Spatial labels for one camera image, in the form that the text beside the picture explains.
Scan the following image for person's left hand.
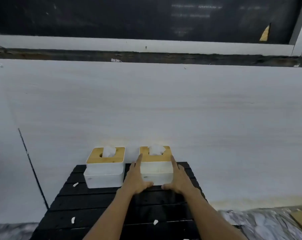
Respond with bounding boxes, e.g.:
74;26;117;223
117;153;154;198

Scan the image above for person's right hand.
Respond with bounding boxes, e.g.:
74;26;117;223
161;155;201;197

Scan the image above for white tissue box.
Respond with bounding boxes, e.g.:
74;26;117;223
139;146;174;186
83;146;126;189

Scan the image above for person's left forearm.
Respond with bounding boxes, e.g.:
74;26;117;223
82;190;135;240

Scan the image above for person's right forearm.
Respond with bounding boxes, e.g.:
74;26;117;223
183;188;249;240

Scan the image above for white tissue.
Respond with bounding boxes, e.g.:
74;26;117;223
102;146;116;158
149;144;166;156

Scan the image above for black slatted table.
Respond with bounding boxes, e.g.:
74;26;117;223
29;161;206;240

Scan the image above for scattered white paper scraps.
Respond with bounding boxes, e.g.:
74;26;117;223
70;182;190;240

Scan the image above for yellow sticker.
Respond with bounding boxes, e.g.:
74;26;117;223
259;23;270;42

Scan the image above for dark window with white frame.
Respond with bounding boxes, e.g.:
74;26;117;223
0;0;302;57

